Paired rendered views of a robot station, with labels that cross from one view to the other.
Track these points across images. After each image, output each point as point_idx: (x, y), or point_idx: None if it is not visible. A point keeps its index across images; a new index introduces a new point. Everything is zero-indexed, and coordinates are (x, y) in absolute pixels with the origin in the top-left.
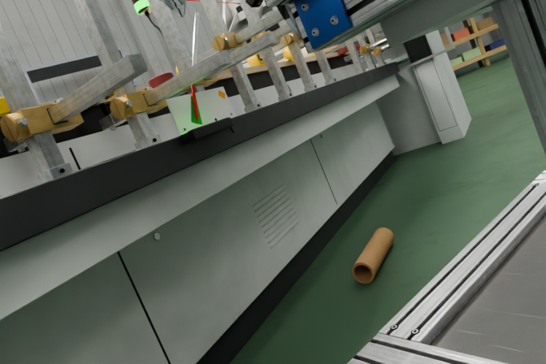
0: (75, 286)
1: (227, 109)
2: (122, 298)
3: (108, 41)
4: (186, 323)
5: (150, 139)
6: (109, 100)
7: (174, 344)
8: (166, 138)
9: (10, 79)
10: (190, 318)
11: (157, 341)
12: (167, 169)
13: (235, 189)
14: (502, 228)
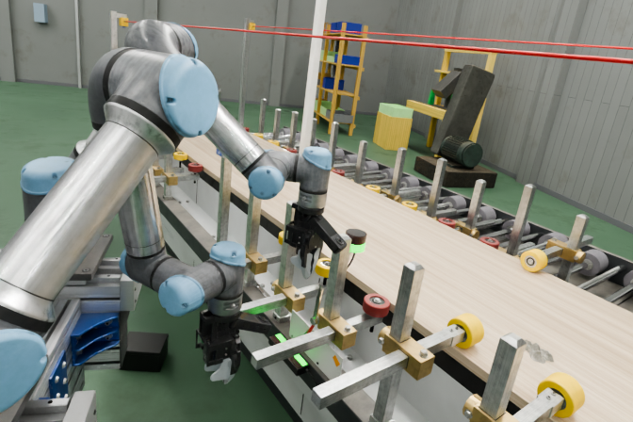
0: None
1: (333, 374)
2: None
3: (284, 251)
4: (316, 414)
5: (274, 315)
6: (346, 277)
7: (307, 407)
8: (376, 340)
9: (246, 236)
10: (320, 417)
11: (302, 393)
12: (267, 334)
13: None
14: None
